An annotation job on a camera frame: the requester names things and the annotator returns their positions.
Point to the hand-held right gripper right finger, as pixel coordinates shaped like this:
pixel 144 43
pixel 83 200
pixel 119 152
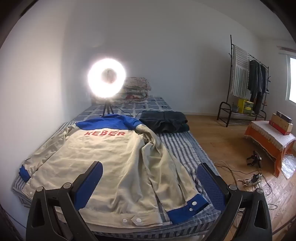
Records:
pixel 208 180

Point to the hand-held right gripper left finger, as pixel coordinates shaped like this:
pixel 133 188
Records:
pixel 91 179

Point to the beige and blue jacket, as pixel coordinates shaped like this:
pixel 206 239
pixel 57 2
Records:
pixel 115 157

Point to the folded dark clothes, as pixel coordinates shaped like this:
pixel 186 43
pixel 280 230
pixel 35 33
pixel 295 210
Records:
pixel 166 122

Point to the dark hanging clothes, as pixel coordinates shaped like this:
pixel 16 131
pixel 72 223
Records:
pixel 254 78

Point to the black clothes rack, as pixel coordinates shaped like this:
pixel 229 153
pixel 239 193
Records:
pixel 230 58

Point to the white power strip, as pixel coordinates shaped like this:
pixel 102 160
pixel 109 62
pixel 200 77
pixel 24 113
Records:
pixel 251 180

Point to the black clamp device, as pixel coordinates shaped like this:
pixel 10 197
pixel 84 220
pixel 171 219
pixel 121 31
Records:
pixel 254 160

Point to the black tripod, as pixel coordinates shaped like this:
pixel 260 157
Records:
pixel 106 106

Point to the white lace cloth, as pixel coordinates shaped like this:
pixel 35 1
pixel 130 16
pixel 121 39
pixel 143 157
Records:
pixel 266 132

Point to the low table with orange cloth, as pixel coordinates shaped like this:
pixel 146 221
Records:
pixel 281 157

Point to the clear plastic wrap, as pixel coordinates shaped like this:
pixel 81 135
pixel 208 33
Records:
pixel 289 166

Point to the yellow box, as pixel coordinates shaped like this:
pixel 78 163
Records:
pixel 245 105

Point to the red box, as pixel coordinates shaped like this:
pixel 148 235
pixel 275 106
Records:
pixel 277 128

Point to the stacked boxes on table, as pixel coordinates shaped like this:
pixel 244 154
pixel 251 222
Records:
pixel 281 124

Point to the blue patterned bed sheet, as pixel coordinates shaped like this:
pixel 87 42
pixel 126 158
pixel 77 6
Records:
pixel 152 104

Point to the dark flat box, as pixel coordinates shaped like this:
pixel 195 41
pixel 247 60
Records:
pixel 283 116

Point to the folded floral quilt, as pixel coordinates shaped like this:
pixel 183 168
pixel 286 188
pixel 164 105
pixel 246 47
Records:
pixel 136 88

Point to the striped hanging towel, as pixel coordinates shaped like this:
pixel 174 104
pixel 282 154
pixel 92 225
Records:
pixel 239 74

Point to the window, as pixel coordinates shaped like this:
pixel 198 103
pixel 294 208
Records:
pixel 292 78

